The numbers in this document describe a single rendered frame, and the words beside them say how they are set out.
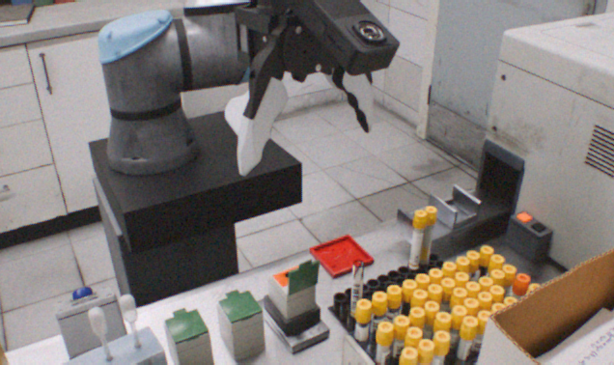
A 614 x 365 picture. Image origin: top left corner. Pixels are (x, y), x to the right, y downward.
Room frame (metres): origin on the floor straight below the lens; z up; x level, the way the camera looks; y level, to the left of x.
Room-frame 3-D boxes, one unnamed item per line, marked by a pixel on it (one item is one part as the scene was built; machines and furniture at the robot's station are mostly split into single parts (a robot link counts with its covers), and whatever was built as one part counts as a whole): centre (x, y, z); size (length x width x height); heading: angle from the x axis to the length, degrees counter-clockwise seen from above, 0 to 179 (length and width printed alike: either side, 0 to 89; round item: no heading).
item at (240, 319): (0.47, 0.08, 0.91); 0.05 x 0.04 x 0.07; 29
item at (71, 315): (0.45, 0.25, 0.92); 0.13 x 0.07 x 0.08; 29
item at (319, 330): (0.51, 0.02, 0.89); 0.09 x 0.05 x 0.04; 32
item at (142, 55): (0.83, 0.26, 1.11); 0.13 x 0.12 x 0.14; 109
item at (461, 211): (0.69, -0.24, 0.92); 0.21 x 0.07 x 0.05; 119
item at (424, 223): (0.54, -0.12, 0.93); 0.17 x 0.09 x 0.11; 120
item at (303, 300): (0.51, 0.02, 0.92); 0.05 x 0.04 x 0.06; 32
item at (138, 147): (0.83, 0.26, 0.99); 0.15 x 0.15 x 0.10
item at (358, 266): (0.50, -0.06, 0.93); 0.01 x 0.01 x 0.10; 30
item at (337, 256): (0.63, -0.05, 0.88); 0.07 x 0.07 x 0.01; 29
